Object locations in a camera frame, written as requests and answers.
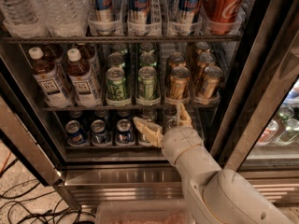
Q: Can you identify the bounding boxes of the front right silver can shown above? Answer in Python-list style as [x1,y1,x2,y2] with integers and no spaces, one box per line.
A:
[164,119,177,132]

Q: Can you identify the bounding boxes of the stainless steel fridge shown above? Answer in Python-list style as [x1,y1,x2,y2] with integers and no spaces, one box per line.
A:
[1,0,298,208]

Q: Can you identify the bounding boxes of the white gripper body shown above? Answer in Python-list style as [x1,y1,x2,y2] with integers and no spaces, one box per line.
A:
[162,126,203,165]

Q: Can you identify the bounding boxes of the front left silver can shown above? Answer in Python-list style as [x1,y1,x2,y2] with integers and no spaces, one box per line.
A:
[138,133,151,146]

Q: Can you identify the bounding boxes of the left clear plastic bin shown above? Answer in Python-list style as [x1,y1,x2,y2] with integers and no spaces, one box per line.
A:
[95,200,195,224]

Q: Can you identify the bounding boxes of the left Red Bull can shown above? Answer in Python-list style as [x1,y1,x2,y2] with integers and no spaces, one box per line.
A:
[95,0,115,35]

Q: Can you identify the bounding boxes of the rear right tea bottle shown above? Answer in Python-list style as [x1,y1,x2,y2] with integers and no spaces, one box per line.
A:
[77,43,100,77]

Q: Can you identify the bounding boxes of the silver can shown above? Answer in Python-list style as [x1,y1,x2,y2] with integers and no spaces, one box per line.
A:
[138,133,151,146]
[164,119,177,132]

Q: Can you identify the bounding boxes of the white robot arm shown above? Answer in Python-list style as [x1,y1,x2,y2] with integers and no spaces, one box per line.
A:
[133,103,293,224]

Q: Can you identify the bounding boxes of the front left tea bottle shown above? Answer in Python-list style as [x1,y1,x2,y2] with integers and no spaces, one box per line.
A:
[29,47,72,108]

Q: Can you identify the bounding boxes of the front right Pepsi can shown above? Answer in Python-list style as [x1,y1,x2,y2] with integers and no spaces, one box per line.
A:
[116,119,134,144]

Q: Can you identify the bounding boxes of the open fridge door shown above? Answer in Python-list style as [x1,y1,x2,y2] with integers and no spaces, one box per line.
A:
[210,0,299,171]

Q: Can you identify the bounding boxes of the rear right gold can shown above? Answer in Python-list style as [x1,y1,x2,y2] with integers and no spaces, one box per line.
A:
[193,41,211,55]

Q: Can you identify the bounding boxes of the red bull can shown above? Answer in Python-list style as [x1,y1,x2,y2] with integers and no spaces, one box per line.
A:
[95,0,115,35]
[128,0,151,35]
[176,0,202,35]

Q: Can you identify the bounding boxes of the front right tea bottle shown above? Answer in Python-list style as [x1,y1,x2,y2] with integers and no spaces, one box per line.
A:
[67,49,100,107]

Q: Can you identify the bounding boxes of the right Red Bull can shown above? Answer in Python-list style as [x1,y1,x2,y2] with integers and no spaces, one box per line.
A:
[176,0,202,35]

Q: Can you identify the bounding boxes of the black floor cables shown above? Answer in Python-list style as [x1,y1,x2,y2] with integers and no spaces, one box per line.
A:
[0,158,96,224]

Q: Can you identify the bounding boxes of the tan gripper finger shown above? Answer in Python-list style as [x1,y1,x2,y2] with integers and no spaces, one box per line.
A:
[133,117,164,147]
[177,103,192,127]

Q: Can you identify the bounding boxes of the pepsi can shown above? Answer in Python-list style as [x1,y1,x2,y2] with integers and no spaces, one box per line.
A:
[65,120,88,147]
[116,119,134,144]
[91,119,111,146]

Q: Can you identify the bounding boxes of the front right gold can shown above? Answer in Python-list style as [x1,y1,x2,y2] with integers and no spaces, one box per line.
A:
[196,66,223,98]

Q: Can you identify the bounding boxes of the orange floor cable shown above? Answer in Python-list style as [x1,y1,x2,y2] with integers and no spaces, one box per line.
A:
[0,150,13,175]

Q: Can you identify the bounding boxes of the green can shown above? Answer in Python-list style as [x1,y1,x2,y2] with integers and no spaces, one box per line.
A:
[107,52,125,69]
[138,66,157,101]
[138,42,155,54]
[106,66,128,101]
[139,53,157,68]
[111,43,128,54]

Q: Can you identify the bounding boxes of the front left Pepsi can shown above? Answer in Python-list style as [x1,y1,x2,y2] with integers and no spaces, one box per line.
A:
[65,120,88,147]

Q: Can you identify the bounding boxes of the water bottle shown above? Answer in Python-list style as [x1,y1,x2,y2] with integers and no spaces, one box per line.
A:
[41,0,85,37]
[0,0,48,38]

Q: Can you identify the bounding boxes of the front middle Pepsi can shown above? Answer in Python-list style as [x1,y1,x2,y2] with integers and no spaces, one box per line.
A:
[91,119,111,146]

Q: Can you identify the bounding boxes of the front left gold can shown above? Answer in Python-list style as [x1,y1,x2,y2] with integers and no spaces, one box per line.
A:
[167,66,190,100]

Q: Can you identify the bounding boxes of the gold can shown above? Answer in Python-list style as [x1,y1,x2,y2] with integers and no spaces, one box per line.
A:
[196,66,223,98]
[192,52,216,82]
[166,52,187,75]
[193,41,211,55]
[167,66,190,100]

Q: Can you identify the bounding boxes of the middle Red Bull can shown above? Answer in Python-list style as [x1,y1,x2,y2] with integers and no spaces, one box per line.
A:
[128,0,151,35]

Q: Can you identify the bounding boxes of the rear left tea bottle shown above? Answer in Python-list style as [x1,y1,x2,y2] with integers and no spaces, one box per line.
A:
[44,44,66,72]

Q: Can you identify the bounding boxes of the right water bottle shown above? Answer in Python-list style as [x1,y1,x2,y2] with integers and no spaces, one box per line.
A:
[41,0,85,37]

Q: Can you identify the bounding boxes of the red Coca-Cola can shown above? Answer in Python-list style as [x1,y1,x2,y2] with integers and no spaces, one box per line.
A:
[203,0,242,35]

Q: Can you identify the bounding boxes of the tea bottle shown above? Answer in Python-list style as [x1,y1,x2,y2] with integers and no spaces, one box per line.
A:
[67,49,100,107]
[44,44,66,72]
[77,43,100,77]
[29,47,72,108]

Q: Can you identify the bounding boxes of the left water bottle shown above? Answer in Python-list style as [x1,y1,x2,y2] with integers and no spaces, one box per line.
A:
[0,0,48,38]

